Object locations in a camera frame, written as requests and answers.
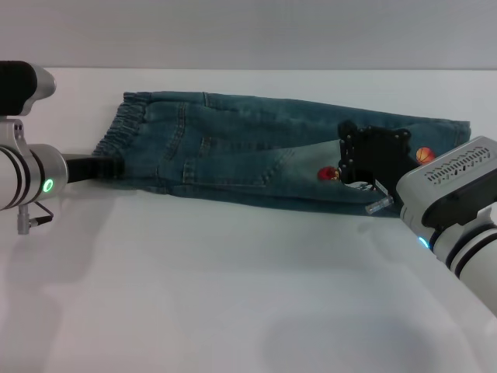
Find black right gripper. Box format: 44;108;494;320
338;120;422;191

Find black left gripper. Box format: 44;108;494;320
64;154;126;184

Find blue denim shorts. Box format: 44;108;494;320
92;91;473;218

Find translucent cable plug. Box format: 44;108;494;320
364;179;394;215

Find black wrist connector cable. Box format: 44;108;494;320
27;200;54;223

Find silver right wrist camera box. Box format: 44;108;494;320
395;135;497;235

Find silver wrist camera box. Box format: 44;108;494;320
0;60;57;117
395;135;497;235

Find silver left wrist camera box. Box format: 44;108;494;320
0;60;57;117

